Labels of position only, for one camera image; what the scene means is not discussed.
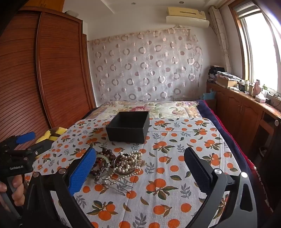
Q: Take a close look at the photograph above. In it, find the blue plastic bag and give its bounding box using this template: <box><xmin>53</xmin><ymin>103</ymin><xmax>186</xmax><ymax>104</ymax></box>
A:
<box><xmin>202</xmin><ymin>89</ymin><xmax>217</xmax><ymax>100</ymax></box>

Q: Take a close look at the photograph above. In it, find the wooden framed window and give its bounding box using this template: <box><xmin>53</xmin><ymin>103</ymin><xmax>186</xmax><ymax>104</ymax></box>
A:
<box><xmin>228</xmin><ymin>0</ymin><xmax>281</xmax><ymax>93</ymax></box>

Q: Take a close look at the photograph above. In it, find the pink bottle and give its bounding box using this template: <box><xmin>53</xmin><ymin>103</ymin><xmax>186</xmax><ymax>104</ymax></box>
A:
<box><xmin>252</xmin><ymin>79</ymin><xmax>263</xmax><ymax>97</ymax></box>

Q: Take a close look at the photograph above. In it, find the orange fruit printed cloth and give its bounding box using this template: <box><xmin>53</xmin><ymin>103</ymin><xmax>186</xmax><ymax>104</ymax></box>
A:
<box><xmin>24</xmin><ymin>116</ymin><xmax>258</xmax><ymax>228</ymax></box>

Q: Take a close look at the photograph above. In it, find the cardboard box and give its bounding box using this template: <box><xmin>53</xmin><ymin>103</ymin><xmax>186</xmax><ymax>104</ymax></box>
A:
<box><xmin>216</xmin><ymin>75</ymin><xmax>239</xmax><ymax>88</ymax></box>

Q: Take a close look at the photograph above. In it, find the black square box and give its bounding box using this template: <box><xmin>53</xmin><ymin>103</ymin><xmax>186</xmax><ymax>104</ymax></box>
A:
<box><xmin>105</xmin><ymin>111</ymin><xmax>150</xmax><ymax>144</ymax></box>

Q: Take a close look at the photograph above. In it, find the dark blue blanket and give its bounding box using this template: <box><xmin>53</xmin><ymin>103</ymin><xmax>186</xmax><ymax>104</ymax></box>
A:
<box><xmin>195</xmin><ymin>100</ymin><xmax>266</xmax><ymax>202</ymax></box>

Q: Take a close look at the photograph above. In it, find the dark red bead bracelet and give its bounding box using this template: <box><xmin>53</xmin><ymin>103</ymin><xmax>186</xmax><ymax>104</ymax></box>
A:
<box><xmin>90</xmin><ymin>162</ymin><xmax>110</xmax><ymax>178</ymax></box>

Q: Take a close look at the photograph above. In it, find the person's left hand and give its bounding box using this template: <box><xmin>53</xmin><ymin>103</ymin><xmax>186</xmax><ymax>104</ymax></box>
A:
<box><xmin>0</xmin><ymin>175</ymin><xmax>26</xmax><ymax>211</ymax></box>

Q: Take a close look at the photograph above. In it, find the floral blanket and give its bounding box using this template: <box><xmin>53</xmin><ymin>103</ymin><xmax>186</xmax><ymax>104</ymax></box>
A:
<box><xmin>88</xmin><ymin>100</ymin><xmax>203</xmax><ymax>120</ymax></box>

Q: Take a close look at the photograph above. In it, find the metal pearl hair fork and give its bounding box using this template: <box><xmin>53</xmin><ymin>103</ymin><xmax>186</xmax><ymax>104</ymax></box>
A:
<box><xmin>94</xmin><ymin>174</ymin><xmax>135</xmax><ymax>196</ymax></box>

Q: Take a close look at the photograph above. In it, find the sheer circle patterned curtain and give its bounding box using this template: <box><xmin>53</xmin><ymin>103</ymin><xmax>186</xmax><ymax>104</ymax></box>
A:
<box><xmin>87</xmin><ymin>28</ymin><xmax>203</xmax><ymax>104</ymax></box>

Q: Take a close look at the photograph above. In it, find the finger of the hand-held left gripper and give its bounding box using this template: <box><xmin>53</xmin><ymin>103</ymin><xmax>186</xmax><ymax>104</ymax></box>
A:
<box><xmin>6</xmin><ymin>132</ymin><xmax>36</xmax><ymax>150</ymax></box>
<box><xmin>26</xmin><ymin>139</ymin><xmax>53</xmax><ymax>160</ymax></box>

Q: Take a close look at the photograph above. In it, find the white pearl necklace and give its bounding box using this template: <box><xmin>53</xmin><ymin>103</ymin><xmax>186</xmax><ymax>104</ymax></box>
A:
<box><xmin>112</xmin><ymin>150</ymin><xmax>149</xmax><ymax>176</ymax></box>

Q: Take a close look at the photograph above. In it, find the cream wall air conditioner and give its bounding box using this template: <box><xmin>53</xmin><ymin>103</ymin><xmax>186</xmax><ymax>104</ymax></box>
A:
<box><xmin>166</xmin><ymin>6</ymin><xmax>210</xmax><ymax>28</ymax></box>

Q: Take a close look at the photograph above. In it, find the brown wooden cabinet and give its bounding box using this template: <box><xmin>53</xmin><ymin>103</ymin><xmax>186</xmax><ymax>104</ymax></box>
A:
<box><xmin>206</xmin><ymin>81</ymin><xmax>281</xmax><ymax>159</ymax></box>

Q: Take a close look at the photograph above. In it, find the brown wooden bead bracelet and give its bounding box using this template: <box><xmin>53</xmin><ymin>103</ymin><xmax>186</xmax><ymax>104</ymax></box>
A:
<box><xmin>98</xmin><ymin>148</ymin><xmax>116</xmax><ymax>161</ymax></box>

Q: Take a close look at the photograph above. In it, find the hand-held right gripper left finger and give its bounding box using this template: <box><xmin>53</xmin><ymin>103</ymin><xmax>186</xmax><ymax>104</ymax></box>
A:
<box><xmin>22</xmin><ymin>146</ymin><xmax>97</xmax><ymax>228</ymax></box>

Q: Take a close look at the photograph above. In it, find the brown wooden wardrobe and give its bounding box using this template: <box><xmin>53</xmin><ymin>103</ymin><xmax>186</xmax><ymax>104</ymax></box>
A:
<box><xmin>0</xmin><ymin>6</ymin><xmax>97</xmax><ymax>159</ymax></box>

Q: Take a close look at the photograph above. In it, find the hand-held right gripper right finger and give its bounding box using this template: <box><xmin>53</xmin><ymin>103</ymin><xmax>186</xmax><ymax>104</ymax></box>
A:
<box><xmin>184</xmin><ymin>147</ymin><xmax>258</xmax><ymax>228</ymax></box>

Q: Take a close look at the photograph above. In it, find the yellow striped pillow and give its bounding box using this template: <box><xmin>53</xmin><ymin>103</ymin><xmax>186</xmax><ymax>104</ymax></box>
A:
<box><xmin>35</xmin><ymin>127</ymin><xmax>68</xmax><ymax>145</ymax></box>

